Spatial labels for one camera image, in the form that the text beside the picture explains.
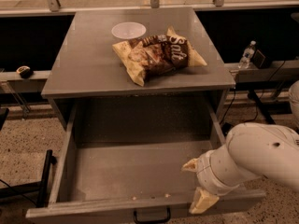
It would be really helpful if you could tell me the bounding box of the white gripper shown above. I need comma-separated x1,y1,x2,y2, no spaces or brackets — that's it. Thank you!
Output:
181,150,239,215

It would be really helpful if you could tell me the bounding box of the grey top drawer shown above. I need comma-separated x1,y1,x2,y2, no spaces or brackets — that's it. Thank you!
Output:
25,98,266,224

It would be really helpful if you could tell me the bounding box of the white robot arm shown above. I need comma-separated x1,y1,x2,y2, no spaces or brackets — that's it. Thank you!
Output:
182,122,299,215

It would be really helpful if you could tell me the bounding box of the grey drawer cabinet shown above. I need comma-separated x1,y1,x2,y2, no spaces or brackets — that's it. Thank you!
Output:
41,7,236,131

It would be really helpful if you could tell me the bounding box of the brown salt chip bag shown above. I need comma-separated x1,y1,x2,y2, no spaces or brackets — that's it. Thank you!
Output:
112,26,207,87

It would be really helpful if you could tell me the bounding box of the small black box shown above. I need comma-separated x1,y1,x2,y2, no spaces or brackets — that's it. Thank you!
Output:
252,49,272,69

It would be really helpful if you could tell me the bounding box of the clear water bottle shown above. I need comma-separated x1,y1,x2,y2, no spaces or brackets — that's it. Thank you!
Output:
238,40,256,69

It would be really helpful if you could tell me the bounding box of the clear plastic bowl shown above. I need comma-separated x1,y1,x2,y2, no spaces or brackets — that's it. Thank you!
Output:
111,22,147,39

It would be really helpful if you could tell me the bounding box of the black tape measure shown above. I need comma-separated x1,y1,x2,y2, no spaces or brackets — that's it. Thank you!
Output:
16,65,34,78

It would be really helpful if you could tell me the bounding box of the black top drawer handle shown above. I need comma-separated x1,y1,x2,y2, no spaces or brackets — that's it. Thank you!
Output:
133,207,171,224

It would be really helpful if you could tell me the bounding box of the black floor cable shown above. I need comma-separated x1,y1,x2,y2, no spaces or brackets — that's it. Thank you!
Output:
219,59,287,126

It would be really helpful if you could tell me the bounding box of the black chair frame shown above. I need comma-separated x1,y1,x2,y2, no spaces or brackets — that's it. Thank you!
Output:
0,107,63,205

